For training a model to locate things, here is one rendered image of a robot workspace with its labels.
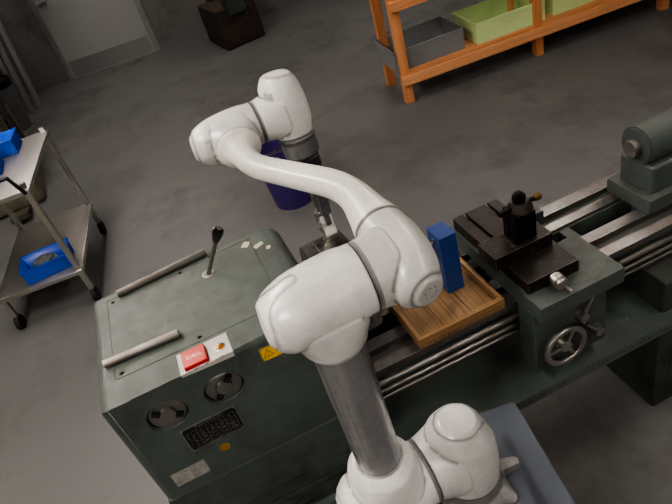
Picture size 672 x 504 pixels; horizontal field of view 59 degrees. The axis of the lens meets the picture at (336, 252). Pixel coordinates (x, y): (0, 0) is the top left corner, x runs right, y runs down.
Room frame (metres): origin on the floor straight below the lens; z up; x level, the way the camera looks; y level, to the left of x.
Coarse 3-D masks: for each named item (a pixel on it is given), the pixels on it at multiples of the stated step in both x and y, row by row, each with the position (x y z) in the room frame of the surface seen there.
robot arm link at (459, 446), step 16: (432, 416) 0.86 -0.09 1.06; (448, 416) 0.84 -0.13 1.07; (464, 416) 0.83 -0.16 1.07; (480, 416) 0.83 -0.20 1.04; (432, 432) 0.82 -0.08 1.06; (448, 432) 0.80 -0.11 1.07; (464, 432) 0.79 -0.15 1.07; (480, 432) 0.79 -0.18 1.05; (432, 448) 0.80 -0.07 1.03; (448, 448) 0.77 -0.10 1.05; (464, 448) 0.76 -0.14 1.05; (480, 448) 0.76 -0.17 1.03; (496, 448) 0.79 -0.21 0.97; (432, 464) 0.77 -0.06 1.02; (448, 464) 0.76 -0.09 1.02; (464, 464) 0.75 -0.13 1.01; (480, 464) 0.75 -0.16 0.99; (496, 464) 0.77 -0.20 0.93; (448, 480) 0.74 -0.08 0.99; (464, 480) 0.74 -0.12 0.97; (480, 480) 0.75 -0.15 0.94; (496, 480) 0.77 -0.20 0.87; (448, 496) 0.73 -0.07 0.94; (464, 496) 0.76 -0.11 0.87; (480, 496) 0.75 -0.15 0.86
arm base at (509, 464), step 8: (504, 464) 0.83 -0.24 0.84; (512, 464) 0.82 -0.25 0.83; (504, 472) 0.81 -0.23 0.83; (504, 480) 0.79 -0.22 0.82; (496, 488) 0.77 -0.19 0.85; (504, 488) 0.77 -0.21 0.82; (488, 496) 0.75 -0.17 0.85; (496, 496) 0.76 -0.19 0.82; (504, 496) 0.76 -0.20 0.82; (512, 496) 0.75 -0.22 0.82
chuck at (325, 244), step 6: (336, 234) 1.44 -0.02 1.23; (342, 234) 1.42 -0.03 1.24; (318, 240) 1.44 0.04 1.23; (324, 240) 1.42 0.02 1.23; (330, 240) 1.41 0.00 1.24; (336, 240) 1.40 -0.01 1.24; (342, 240) 1.39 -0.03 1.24; (348, 240) 1.39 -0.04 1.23; (318, 246) 1.40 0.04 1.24; (324, 246) 1.39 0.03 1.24; (330, 246) 1.38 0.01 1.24; (336, 246) 1.38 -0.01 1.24; (378, 312) 1.25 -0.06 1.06; (378, 318) 1.25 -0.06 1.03; (372, 324) 1.26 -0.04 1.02; (378, 324) 1.27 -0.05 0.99
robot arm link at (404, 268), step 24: (384, 216) 0.87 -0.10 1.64; (360, 240) 0.82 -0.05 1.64; (384, 240) 0.80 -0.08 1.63; (408, 240) 0.80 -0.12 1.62; (384, 264) 0.76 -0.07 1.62; (408, 264) 0.75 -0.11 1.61; (432, 264) 0.75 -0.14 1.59; (384, 288) 0.74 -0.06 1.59; (408, 288) 0.73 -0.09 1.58; (432, 288) 0.73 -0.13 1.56
